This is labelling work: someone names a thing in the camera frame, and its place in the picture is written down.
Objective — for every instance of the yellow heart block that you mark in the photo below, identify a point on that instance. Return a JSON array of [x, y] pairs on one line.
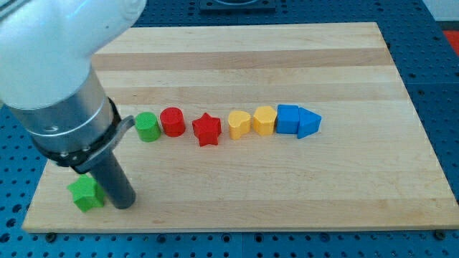
[[239, 124]]

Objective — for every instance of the red cylinder block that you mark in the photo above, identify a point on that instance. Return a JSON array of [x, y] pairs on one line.
[[172, 120]]

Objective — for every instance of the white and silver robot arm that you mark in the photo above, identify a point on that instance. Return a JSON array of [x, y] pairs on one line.
[[47, 77]]

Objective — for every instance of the grey cylindrical pointer tool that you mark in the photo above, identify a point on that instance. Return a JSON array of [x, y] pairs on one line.
[[111, 177]]

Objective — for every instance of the green cylinder block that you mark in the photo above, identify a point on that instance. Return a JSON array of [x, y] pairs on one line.
[[147, 127]]

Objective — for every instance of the blue cube block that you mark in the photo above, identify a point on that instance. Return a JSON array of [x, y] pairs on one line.
[[287, 119]]

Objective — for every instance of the red star block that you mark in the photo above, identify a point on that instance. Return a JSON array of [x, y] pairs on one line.
[[207, 129]]

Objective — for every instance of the yellow hexagon block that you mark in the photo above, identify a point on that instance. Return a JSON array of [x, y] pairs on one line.
[[264, 120]]

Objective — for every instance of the blue triangle block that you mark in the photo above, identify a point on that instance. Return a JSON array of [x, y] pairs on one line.
[[309, 123]]

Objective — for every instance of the green star block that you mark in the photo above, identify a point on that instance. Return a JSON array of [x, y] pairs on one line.
[[86, 193]]

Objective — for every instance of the light wooden board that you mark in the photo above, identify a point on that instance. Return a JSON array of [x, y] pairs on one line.
[[370, 166]]

